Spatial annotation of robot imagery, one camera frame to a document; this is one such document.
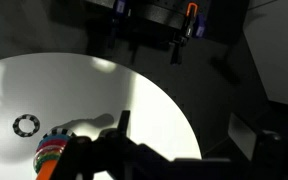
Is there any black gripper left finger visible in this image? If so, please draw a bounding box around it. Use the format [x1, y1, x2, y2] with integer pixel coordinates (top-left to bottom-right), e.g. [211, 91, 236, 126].
[50, 110, 185, 180]

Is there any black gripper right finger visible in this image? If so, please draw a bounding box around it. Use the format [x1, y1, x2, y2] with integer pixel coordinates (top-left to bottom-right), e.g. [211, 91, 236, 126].
[237, 129, 288, 180]

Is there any small black white striped ring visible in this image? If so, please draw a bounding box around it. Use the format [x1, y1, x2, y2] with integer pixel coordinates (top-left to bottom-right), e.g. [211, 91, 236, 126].
[12, 113, 41, 138]

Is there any orange rod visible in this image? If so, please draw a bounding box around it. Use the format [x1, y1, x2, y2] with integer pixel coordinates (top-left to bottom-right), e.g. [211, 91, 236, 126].
[35, 159, 59, 180]

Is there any grey flat box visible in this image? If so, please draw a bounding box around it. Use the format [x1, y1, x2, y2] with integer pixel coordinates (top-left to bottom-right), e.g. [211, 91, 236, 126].
[227, 112, 259, 162]

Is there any purple clamp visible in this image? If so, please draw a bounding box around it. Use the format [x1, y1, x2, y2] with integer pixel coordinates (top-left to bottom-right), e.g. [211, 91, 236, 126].
[108, 0, 128, 49]
[193, 13, 207, 39]

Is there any red ring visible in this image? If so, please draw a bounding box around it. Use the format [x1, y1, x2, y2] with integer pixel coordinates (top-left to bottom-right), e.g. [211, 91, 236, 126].
[36, 138, 68, 152]

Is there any blue ring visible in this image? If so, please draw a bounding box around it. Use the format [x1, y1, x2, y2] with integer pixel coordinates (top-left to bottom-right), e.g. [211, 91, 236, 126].
[38, 132, 72, 144]

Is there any green ring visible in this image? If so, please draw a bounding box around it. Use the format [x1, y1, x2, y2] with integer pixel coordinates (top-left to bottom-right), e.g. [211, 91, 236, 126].
[33, 151, 63, 168]

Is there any white wall panel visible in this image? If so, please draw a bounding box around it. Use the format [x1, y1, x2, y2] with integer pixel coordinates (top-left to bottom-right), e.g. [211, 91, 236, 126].
[243, 0, 288, 108]

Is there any orange handled black clamp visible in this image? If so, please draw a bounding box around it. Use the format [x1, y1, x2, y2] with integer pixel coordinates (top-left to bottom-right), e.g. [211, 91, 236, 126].
[170, 2, 199, 66]

